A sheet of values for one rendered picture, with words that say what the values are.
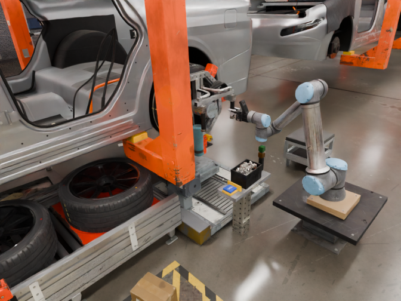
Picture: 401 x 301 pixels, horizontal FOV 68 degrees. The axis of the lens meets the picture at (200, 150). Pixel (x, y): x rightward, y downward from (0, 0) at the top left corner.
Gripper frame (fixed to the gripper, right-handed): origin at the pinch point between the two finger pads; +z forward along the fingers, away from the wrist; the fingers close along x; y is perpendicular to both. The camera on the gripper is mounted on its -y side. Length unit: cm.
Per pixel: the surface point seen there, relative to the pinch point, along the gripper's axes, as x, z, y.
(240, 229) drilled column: -40, -44, 77
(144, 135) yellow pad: -64, 34, 12
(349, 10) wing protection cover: 305, 31, -55
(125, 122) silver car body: -79, 33, -4
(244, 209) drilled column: -38, -46, 59
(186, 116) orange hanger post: -65, -19, -17
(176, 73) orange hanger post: -71, -19, -45
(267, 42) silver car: 214, 108, -17
